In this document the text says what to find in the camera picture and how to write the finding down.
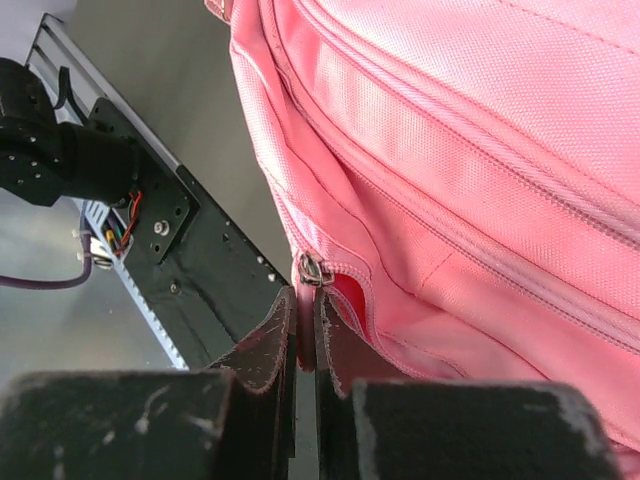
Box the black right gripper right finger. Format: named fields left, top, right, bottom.
left=314, top=293, right=622, bottom=479

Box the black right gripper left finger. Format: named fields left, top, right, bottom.
left=1, top=287, right=296, bottom=479

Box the pink student backpack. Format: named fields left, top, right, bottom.
left=207, top=1, right=639, bottom=479

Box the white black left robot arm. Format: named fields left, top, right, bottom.
left=1, top=58, right=140, bottom=207

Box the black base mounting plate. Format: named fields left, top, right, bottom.
left=89, top=98, right=287, bottom=369

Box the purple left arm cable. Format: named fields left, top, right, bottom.
left=0, top=229, right=96, bottom=291

